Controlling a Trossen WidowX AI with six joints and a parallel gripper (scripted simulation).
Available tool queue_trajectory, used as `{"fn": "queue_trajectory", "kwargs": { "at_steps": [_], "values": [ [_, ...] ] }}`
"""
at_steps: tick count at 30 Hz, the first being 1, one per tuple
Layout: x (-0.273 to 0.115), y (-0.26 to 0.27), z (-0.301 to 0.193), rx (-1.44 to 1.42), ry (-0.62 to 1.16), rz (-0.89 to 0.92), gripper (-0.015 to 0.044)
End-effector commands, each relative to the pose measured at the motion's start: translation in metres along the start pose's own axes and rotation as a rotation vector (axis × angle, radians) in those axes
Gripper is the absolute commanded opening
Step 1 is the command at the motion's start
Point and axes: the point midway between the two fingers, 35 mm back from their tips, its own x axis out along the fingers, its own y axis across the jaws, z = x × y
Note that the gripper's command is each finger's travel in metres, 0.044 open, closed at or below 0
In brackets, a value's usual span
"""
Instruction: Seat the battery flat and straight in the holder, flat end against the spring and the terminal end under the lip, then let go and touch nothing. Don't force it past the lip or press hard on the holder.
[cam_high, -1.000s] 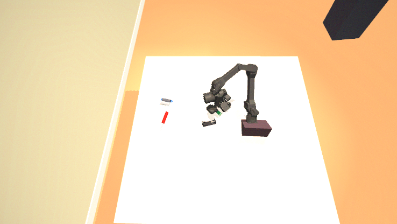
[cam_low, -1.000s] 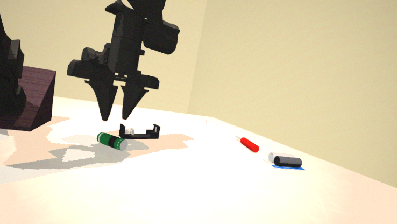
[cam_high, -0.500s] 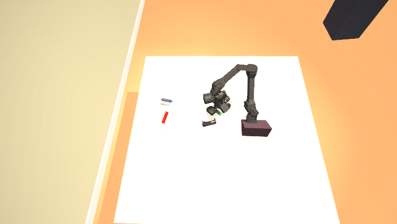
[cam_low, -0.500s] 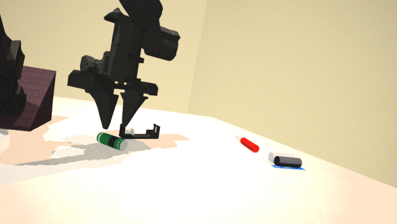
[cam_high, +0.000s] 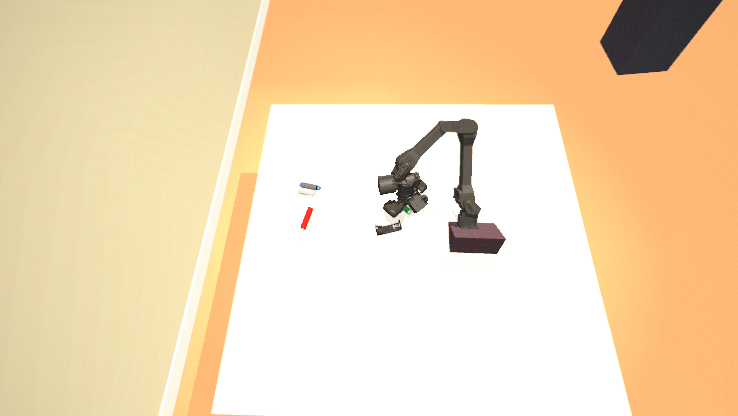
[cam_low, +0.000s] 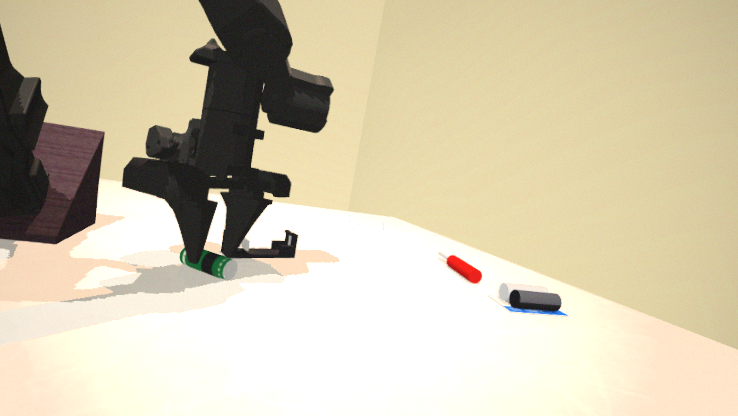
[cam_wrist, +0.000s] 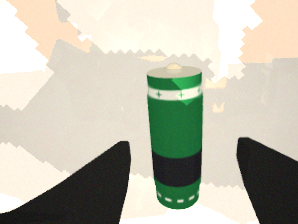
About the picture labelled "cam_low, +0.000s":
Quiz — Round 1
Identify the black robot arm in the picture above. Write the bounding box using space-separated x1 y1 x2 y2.
0 0 335 216

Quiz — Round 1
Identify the green cylindrical battery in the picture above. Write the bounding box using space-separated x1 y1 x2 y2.
179 248 238 280

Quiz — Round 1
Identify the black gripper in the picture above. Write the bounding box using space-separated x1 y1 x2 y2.
122 109 292 264

